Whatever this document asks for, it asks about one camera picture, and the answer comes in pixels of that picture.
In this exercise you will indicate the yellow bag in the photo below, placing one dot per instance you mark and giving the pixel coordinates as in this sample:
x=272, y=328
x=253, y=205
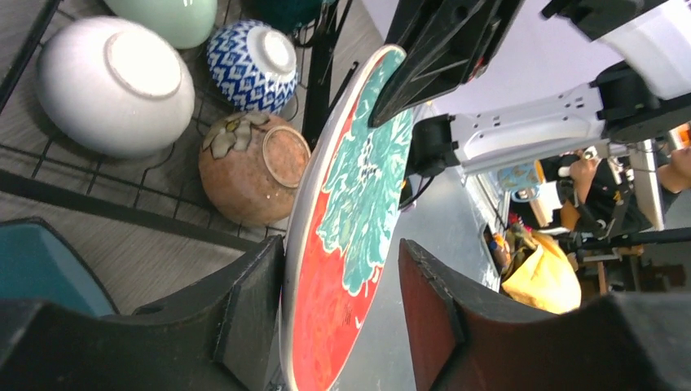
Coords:
x=545, y=278

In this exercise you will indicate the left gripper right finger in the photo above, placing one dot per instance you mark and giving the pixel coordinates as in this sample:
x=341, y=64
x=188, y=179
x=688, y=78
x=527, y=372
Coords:
x=465, y=336

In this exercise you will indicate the brown speckled bowl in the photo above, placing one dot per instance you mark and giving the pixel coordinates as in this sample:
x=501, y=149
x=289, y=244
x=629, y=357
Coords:
x=251, y=164

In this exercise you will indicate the blue white patterned bowl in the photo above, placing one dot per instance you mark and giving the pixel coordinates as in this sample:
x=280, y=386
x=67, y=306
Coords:
x=253, y=65

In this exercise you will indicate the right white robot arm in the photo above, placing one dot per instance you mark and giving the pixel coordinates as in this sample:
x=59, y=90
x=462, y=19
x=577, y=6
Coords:
x=641, y=97

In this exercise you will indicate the cream bowl red rim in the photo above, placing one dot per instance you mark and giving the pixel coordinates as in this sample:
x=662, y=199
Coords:
x=115, y=87

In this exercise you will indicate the teal square plate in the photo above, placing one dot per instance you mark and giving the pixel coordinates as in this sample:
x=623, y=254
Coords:
x=37, y=262

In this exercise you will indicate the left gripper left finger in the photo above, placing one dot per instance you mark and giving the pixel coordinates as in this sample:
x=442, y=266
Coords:
x=214, y=334

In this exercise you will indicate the black wire dish rack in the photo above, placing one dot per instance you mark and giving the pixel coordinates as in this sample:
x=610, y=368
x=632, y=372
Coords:
x=40, y=163

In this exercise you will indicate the red plate blue flower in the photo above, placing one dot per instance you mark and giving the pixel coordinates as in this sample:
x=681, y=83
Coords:
x=341, y=227

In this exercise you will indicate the person in black shirt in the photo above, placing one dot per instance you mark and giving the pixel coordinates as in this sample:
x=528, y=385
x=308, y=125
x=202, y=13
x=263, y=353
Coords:
x=601, y=201

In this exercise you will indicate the light green bowl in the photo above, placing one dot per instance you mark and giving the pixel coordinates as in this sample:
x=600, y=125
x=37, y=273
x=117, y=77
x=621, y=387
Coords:
x=184, y=24

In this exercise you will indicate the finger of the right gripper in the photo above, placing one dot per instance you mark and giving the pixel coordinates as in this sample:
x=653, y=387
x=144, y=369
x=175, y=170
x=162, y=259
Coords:
x=447, y=43

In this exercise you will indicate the dark green mug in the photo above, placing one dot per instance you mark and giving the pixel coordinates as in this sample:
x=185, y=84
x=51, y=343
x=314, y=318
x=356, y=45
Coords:
x=286, y=16

